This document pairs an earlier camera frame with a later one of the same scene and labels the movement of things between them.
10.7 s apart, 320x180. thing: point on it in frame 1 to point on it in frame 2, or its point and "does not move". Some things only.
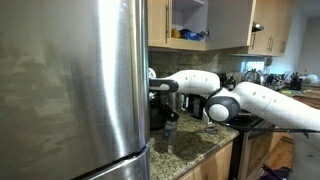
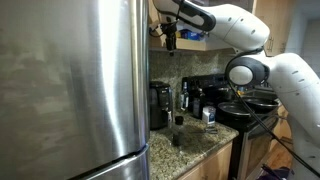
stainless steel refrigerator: x=74 y=90 does not move
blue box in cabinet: x=190 y=35 does not move
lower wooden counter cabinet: x=217 y=168 does not move
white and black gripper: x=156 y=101 to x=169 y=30
